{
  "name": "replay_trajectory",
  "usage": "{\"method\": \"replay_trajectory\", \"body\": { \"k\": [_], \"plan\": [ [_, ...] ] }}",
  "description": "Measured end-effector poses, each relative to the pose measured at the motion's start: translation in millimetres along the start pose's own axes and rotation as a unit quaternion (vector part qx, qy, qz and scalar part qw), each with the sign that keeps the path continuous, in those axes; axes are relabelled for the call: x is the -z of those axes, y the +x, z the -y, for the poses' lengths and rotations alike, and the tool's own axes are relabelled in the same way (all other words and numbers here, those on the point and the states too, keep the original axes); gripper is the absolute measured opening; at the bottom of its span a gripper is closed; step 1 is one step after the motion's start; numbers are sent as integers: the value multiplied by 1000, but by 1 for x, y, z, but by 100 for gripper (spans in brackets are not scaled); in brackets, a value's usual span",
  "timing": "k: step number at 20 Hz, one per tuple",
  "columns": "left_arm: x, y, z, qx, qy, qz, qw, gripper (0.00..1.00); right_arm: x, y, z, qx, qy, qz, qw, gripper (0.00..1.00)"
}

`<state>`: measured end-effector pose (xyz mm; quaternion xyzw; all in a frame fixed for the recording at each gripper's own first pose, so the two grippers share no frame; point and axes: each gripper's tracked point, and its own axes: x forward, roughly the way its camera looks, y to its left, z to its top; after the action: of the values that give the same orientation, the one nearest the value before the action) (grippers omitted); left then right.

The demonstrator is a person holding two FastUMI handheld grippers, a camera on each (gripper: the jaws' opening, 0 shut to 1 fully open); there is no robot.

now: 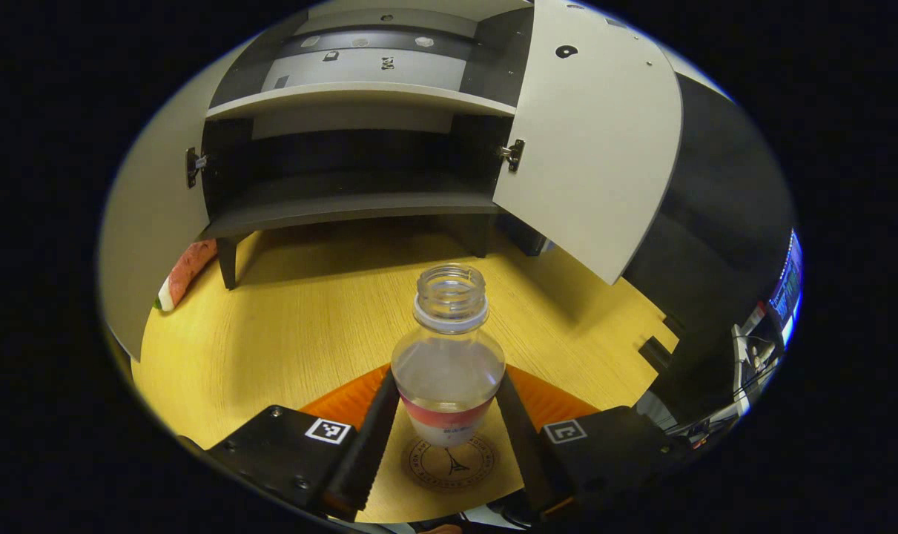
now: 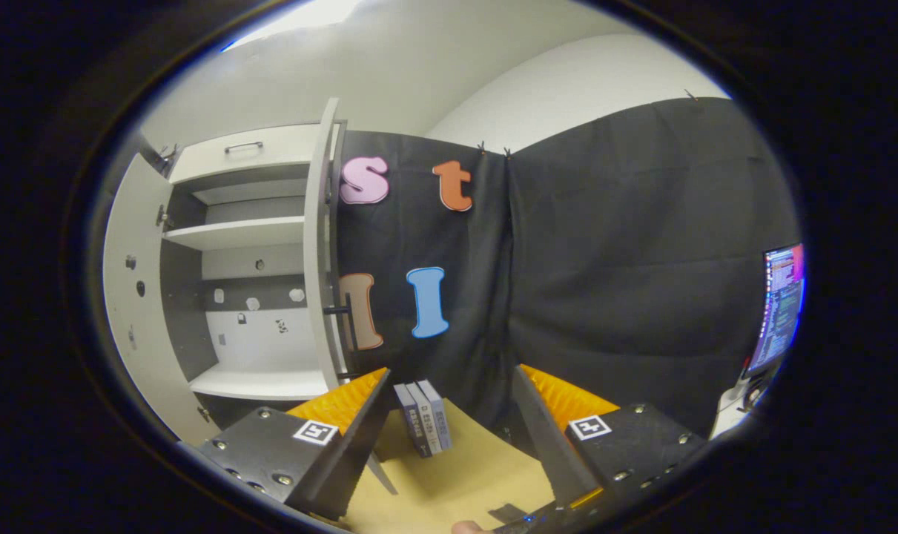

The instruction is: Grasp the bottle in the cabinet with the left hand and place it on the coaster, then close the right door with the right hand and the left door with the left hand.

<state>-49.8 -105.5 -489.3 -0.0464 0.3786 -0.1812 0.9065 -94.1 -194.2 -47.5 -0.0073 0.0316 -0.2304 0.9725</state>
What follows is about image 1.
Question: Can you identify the black backdrop cloth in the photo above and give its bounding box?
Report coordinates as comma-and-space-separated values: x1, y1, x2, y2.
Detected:
621, 73, 796, 420

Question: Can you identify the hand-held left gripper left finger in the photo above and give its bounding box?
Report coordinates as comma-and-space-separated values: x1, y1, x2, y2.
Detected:
176, 362, 403, 523

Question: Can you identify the red and white object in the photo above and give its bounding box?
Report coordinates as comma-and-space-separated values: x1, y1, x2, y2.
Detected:
153, 238, 219, 313

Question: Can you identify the white cabinet shelf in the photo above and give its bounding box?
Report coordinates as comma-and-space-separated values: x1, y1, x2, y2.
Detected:
205, 80, 518, 124

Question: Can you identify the black table clamp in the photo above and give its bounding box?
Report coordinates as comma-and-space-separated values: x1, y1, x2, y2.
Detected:
637, 334, 674, 374

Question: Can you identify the round brown coaster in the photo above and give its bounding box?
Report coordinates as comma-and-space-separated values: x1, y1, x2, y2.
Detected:
400, 433, 498, 495

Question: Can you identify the metal door hinge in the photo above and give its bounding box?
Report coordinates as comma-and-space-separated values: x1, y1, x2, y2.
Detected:
498, 138, 526, 174
185, 146, 210, 189

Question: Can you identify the clear plastic bottle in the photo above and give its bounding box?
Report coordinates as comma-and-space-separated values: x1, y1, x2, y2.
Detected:
390, 263, 507, 448

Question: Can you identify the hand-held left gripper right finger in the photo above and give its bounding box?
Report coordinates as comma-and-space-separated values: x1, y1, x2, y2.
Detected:
495, 362, 692, 524

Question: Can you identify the white and grey cabinet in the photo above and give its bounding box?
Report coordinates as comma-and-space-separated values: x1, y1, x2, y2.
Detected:
199, 0, 536, 291

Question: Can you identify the computer monitor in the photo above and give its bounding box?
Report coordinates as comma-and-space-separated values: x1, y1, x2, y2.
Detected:
768, 229, 805, 349

